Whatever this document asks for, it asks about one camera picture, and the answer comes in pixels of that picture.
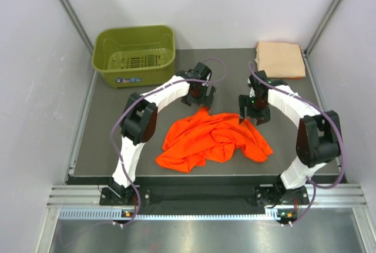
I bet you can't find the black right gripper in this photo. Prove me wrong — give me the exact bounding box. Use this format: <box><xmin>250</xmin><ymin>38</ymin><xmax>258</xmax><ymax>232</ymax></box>
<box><xmin>239</xmin><ymin>95</ymin><xmax>270</xmax><ymax>126</ymax></box>

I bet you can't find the orange t shirt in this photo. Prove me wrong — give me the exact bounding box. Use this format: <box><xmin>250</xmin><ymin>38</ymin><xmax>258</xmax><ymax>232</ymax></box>
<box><xmin>155</xmin><ymin>108</ymin><xmax>273</xmax><ymax>173</ymax></box>

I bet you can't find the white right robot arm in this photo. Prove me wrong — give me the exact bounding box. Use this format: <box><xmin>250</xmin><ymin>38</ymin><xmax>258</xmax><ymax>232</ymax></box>
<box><xmin>239</xmin><ymin>70</ymin><xmax>343</xmax><ymax>204</ymax></box>

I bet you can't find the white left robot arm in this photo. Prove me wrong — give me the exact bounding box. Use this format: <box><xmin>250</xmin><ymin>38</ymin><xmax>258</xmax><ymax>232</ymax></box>
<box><xmin>109</xmin><ymin>62</ymin><xmax>216</xmax><ymax>204</ymax></box>

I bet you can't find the folded orange t shirt underneath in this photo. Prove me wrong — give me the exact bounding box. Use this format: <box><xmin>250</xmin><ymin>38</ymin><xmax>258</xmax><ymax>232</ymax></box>
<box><xmin>288</xmin><ymin>77</ymin><xmax>304</xmax><ymax>80</ymax></box>

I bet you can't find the folded beige t shirt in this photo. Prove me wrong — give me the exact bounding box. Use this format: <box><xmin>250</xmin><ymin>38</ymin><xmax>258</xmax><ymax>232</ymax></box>
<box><xmin>255</xmin><ymin>41</ymin><xmax>306</xmax><ymax>78</ymax></box>

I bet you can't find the green plastic basket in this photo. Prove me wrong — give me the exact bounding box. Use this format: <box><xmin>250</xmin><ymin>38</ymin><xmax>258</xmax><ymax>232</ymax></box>
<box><xmin>92</xmin><ymin>25</ymin><xmax>176</xmax><ymax>89</ymax></box>

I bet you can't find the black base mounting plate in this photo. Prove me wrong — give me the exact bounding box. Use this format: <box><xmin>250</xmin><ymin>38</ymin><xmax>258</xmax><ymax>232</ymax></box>
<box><xmin>99</xmin><ymin>184</ymin><xmax>311</xmax><ymax>208</ymax></box>

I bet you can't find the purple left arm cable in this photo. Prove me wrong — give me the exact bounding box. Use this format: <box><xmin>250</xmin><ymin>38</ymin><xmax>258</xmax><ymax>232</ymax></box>
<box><xmin>110</xmin><ymin>58</ymin><xmax>227</xmax><ymax>227</ymax></box>

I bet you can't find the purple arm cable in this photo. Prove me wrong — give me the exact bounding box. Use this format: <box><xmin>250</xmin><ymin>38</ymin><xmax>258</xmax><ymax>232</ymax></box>
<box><xmin>249</xmin><ymin>60</ymin><xmax>345</xmax><ymax>227</ymax></box>
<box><xmin>110</xmin><ymin>58</ymin><xmax>227</xmax><ymax>227</ymax></box>

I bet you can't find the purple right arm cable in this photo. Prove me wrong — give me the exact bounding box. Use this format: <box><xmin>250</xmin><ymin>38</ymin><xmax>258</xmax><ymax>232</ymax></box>
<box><xmin>249</xmin><ymin>60</ymin><xmax>345</xmax><ymax>227</ymax></box>

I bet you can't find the right aluminium corner post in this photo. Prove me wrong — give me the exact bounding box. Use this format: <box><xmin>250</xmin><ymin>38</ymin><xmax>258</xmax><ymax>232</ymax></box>
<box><xmin>304</xmin><ymin>0</ymin><xmax>361</xmax><ymax>56</ymax></box>

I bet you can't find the aluminium corner post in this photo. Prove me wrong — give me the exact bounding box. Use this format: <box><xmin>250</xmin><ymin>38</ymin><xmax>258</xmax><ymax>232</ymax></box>
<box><xmin>304</xmin><ymin>0</ymin><xmax>361</xmax><ymax>56</ymax></box>
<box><xmin>42</xmin><ymin>0</ymin><xmax>96</xmax><ymax>56</ymax></box>

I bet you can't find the white slotted cable duct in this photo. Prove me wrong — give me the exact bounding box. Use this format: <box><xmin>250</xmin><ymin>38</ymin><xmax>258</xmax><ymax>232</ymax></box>
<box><xmin>59</xmin><ymin>208</ymin><xmax>294</xmax><ymax>221</ymax></box>

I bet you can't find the left aluminium corner post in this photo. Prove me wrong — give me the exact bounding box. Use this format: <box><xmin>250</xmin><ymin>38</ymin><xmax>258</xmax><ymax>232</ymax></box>
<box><xmin>42</xmin><ymin>0</ymin><xmax>96</xmax><ymax>56</ymax></box>

